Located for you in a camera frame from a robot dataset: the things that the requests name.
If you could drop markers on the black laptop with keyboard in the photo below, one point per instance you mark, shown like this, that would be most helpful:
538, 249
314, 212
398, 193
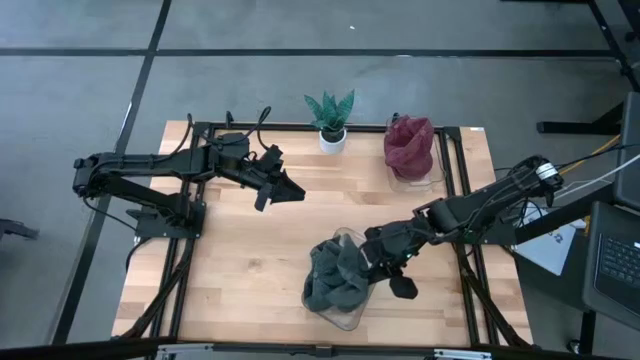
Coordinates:
620, 265

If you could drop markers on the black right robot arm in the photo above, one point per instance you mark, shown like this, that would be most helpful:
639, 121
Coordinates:
490, 200

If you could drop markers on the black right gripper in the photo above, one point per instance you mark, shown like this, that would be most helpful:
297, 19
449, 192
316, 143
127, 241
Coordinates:
395, 245

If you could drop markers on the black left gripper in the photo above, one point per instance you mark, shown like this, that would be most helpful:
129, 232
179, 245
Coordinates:
260, 177

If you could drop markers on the dark green baseball cap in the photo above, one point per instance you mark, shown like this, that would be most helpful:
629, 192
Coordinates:
330, 295

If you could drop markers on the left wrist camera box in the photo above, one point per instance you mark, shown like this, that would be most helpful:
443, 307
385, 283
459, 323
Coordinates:
270, 157

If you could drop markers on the black floor stand frame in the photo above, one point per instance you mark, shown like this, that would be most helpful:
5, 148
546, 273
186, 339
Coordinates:
607, 45

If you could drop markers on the artificial plant in white pot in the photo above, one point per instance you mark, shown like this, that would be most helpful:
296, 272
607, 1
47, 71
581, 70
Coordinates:
332, 120

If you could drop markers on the black aluminium table frame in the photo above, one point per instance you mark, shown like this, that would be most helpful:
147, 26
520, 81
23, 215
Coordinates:
290, 127

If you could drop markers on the clear plastic bin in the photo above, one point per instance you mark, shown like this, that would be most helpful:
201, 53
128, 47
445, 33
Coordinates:
435, 170
345, 320

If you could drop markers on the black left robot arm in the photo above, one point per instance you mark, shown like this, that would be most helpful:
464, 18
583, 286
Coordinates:
150, 162

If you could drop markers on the white paper sheet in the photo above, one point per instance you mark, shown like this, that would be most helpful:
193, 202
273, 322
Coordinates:
550, 250

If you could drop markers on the maroon red baseball cap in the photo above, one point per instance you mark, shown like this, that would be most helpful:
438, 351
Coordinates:
412, 132

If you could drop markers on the black flat screen panel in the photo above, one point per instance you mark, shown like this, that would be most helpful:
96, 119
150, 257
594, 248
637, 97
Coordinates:
630, 150

